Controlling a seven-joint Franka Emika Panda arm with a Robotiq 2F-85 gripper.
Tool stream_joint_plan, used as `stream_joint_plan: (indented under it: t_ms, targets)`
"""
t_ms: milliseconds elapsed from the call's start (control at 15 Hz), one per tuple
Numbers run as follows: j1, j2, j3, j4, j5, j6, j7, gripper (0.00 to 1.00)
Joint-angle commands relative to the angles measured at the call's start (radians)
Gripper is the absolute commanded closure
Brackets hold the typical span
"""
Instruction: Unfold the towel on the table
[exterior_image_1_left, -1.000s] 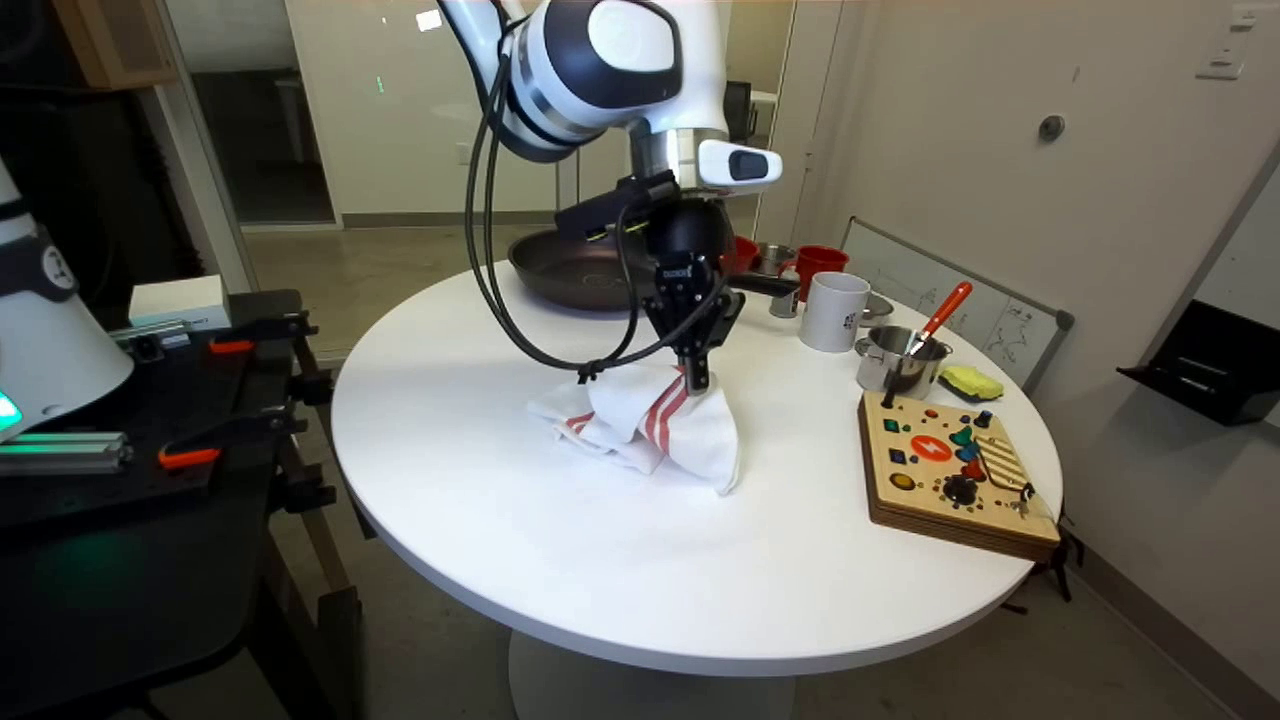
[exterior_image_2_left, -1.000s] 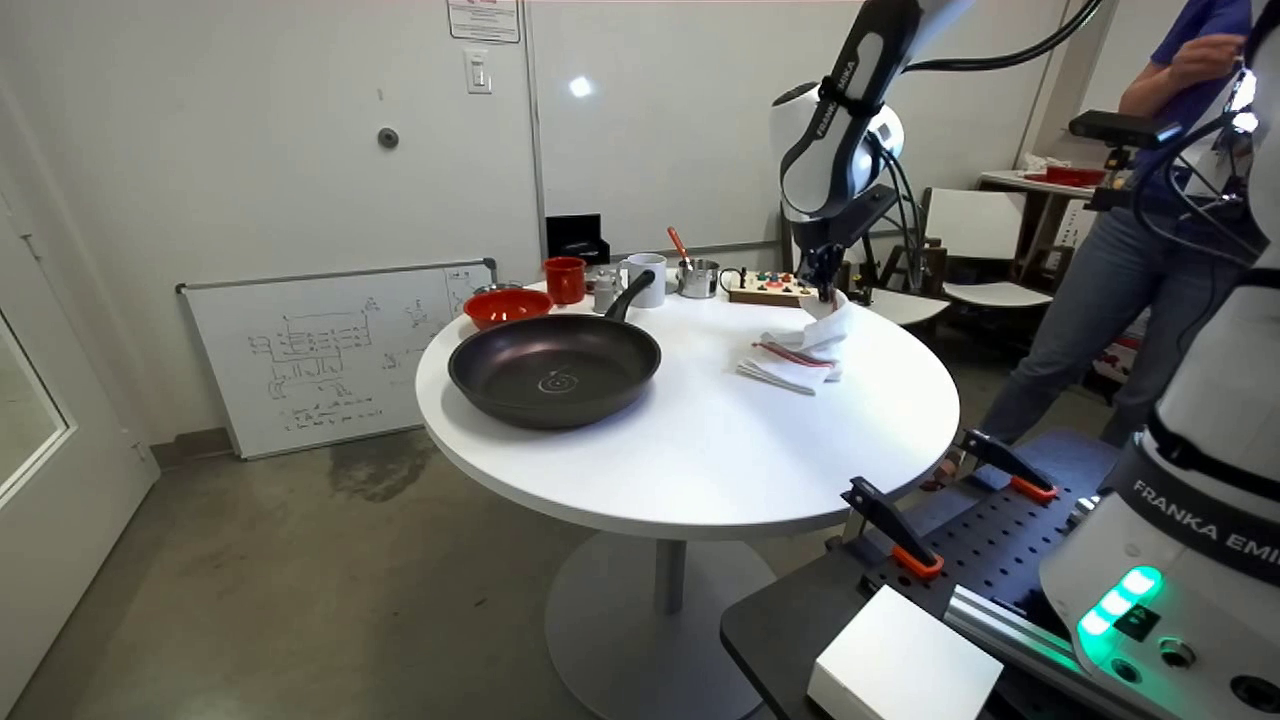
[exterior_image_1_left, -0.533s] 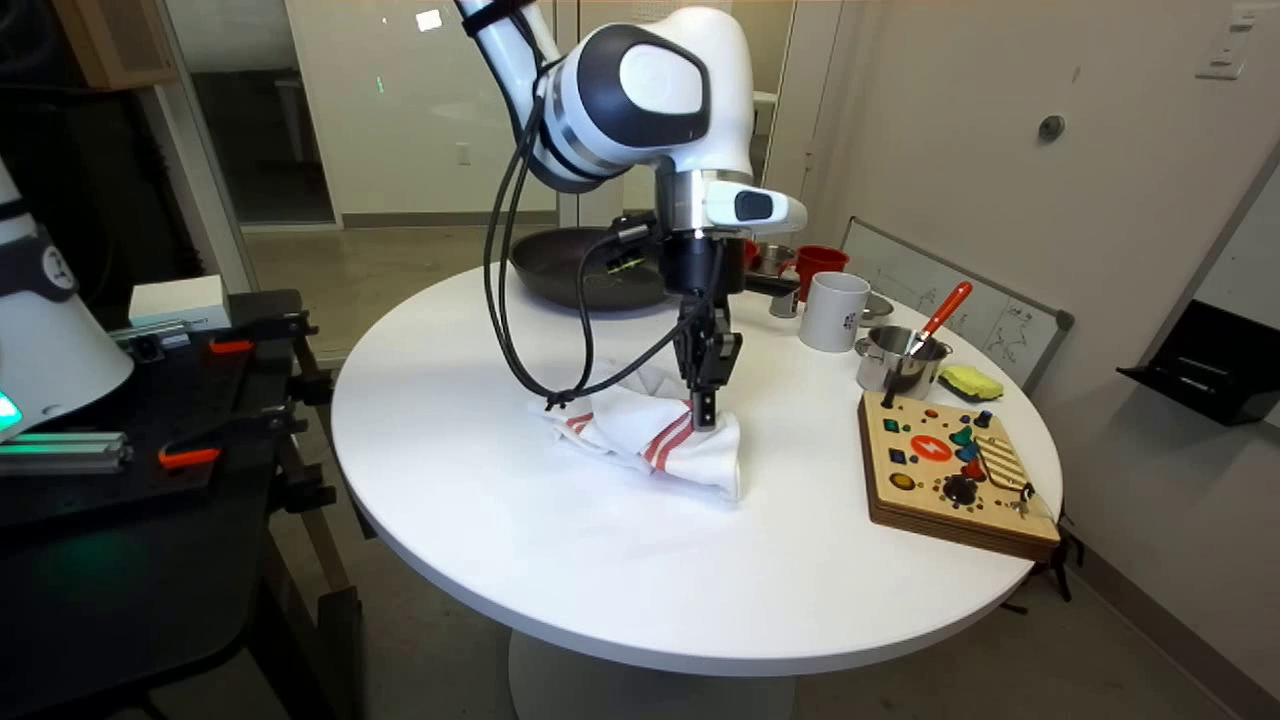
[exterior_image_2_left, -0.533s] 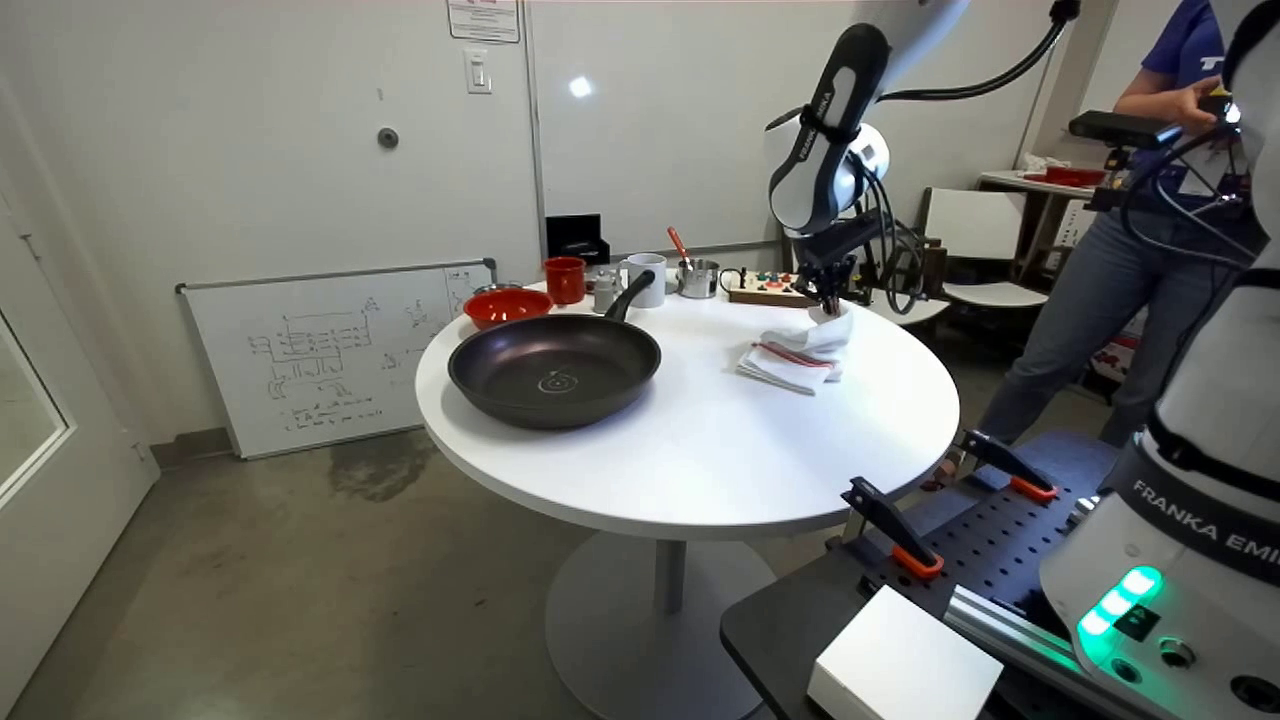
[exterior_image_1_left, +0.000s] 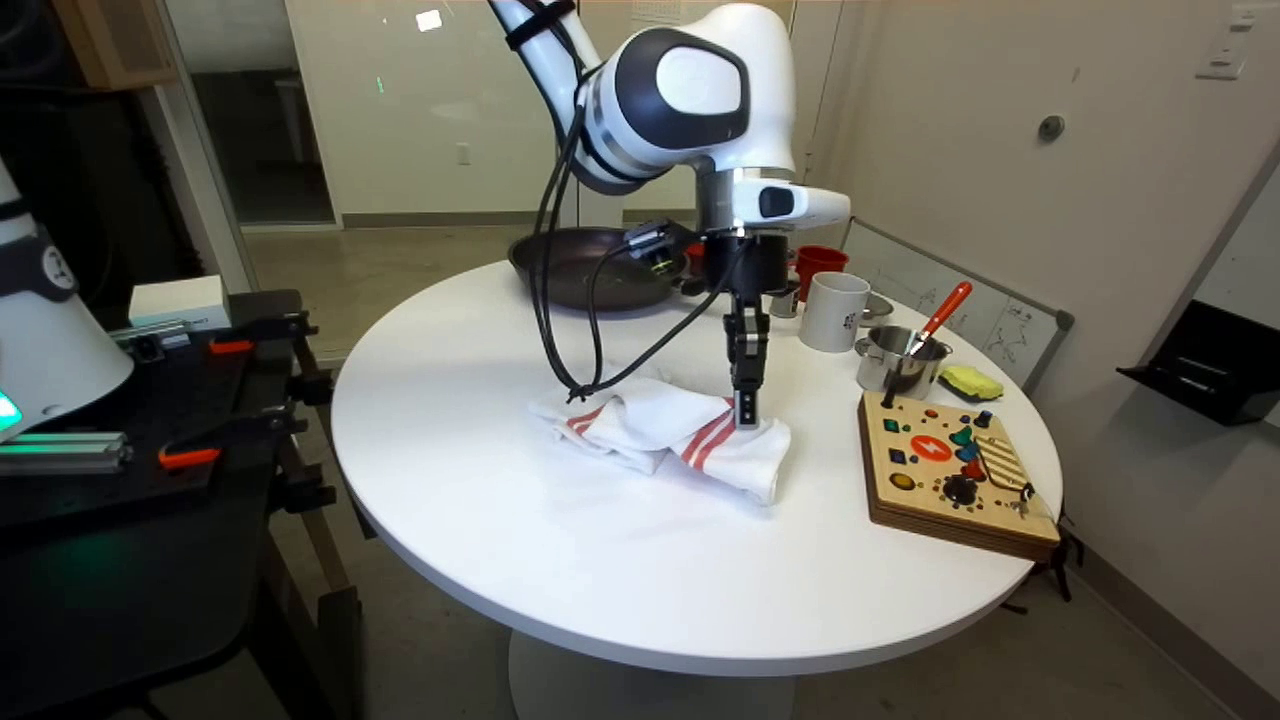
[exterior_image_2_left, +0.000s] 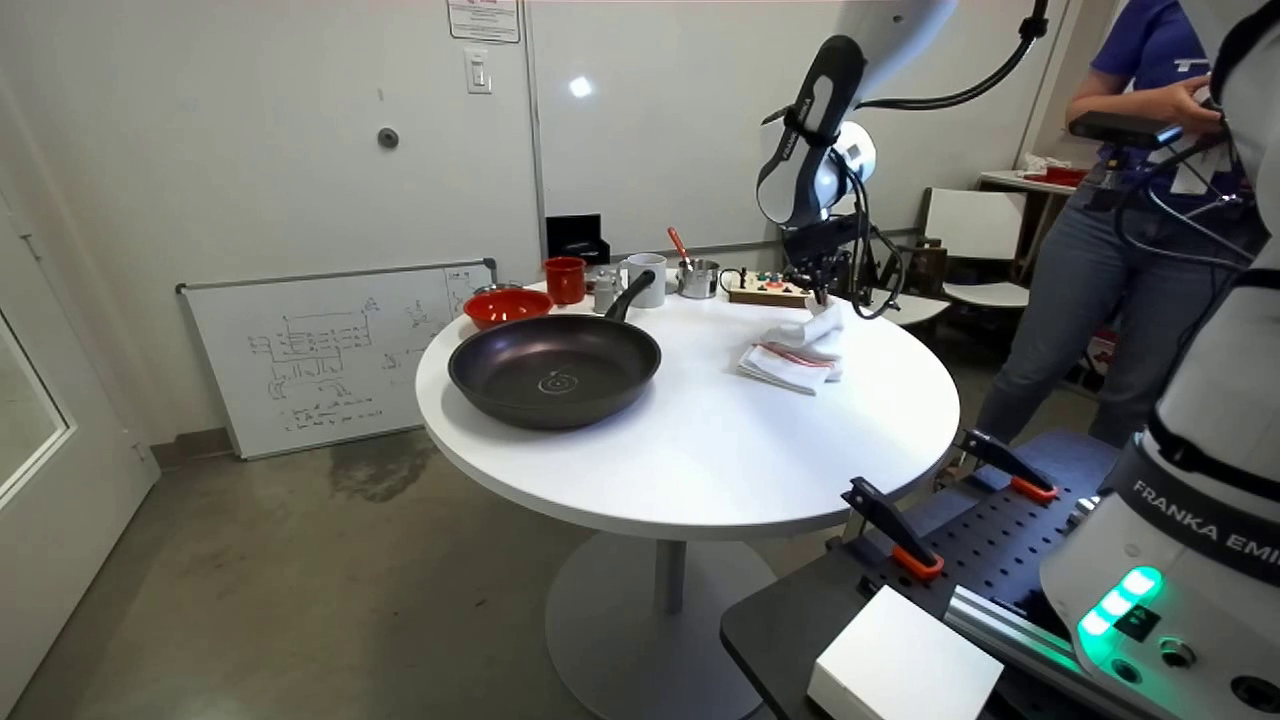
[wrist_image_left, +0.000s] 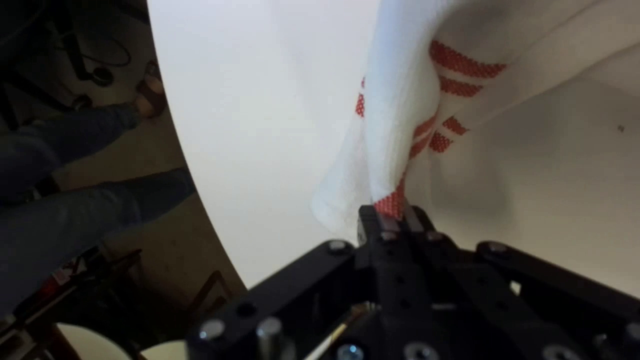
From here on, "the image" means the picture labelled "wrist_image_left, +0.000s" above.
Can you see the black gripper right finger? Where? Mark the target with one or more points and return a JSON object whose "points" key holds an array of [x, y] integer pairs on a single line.
{"points": [[532, 301]]}

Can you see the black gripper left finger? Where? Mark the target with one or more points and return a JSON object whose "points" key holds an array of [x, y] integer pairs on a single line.
{"points": [[300, 293]]}

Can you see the person in blue shirt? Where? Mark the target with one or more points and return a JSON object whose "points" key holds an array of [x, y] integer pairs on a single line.
{"points": [[67, 221]]}

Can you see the white towel with red stripes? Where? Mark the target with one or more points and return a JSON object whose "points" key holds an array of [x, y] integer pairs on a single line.
{"points": [[400, 101]]}

